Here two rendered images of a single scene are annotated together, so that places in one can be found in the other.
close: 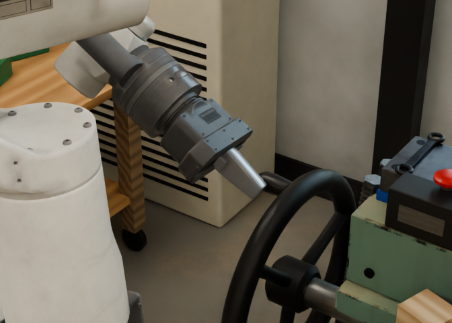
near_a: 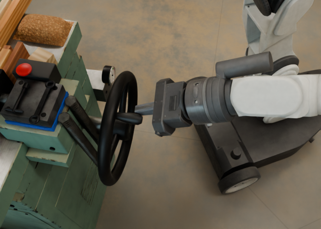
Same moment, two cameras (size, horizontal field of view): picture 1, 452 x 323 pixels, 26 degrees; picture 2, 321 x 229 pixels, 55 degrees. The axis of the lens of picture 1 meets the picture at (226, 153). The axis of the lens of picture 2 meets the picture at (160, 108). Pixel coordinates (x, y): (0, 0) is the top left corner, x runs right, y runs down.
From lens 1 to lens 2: 1.29 m
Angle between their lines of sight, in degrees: 87
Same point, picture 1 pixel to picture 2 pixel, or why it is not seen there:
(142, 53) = (222, 82)
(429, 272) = not seen: hidden behind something
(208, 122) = (171, 97)
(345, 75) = not seen: outside the picture
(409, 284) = not seen: hidden behind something
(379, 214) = (65, 84)
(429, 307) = (40, 56)
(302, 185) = (110, 97)
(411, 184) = (44, 68)
